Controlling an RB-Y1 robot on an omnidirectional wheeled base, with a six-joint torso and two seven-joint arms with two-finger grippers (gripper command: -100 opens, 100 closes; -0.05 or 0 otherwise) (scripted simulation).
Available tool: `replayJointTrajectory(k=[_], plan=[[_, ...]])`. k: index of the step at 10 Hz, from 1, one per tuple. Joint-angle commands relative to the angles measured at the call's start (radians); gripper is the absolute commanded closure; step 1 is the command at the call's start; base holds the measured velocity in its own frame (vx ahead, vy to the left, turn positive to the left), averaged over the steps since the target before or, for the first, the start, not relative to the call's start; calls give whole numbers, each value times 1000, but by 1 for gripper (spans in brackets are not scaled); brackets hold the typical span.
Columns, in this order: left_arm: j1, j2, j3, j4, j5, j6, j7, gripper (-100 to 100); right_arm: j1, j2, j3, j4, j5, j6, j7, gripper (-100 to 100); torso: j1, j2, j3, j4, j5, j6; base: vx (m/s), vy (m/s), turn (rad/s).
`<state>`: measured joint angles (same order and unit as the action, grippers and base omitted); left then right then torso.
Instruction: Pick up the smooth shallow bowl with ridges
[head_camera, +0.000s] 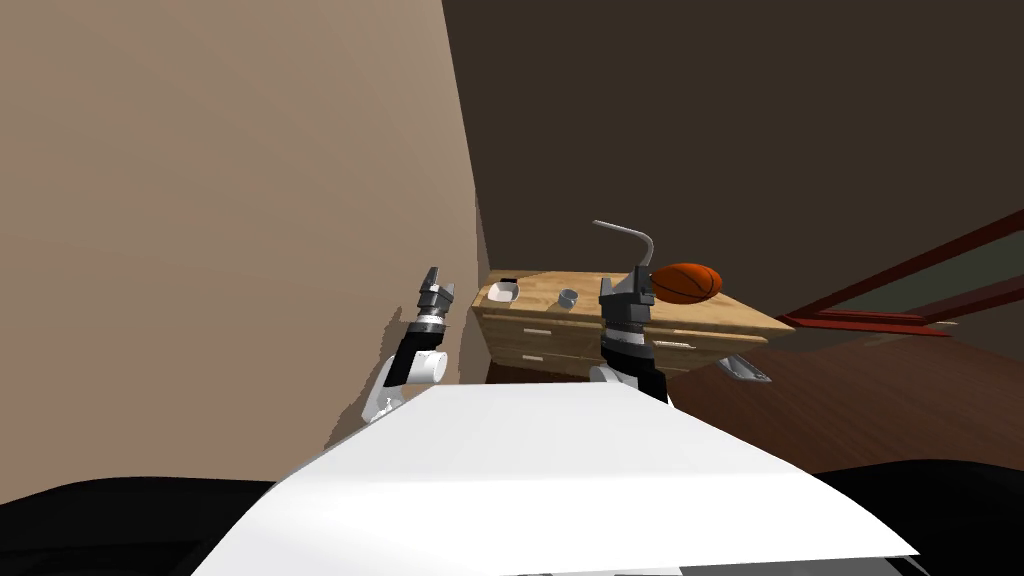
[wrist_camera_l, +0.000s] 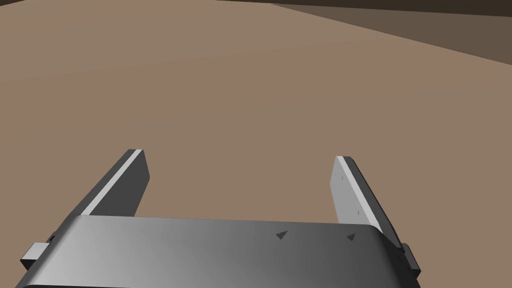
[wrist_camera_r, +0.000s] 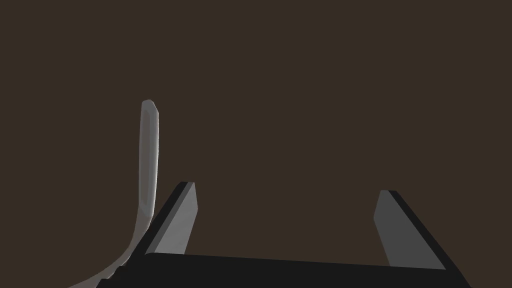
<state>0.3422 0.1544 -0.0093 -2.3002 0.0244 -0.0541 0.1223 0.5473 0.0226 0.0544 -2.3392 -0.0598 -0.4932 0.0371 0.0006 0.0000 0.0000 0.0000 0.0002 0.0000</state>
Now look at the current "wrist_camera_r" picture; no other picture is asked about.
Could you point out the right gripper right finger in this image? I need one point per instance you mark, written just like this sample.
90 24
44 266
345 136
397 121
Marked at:
404 236

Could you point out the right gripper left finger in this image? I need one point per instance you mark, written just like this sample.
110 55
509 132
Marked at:
176 224

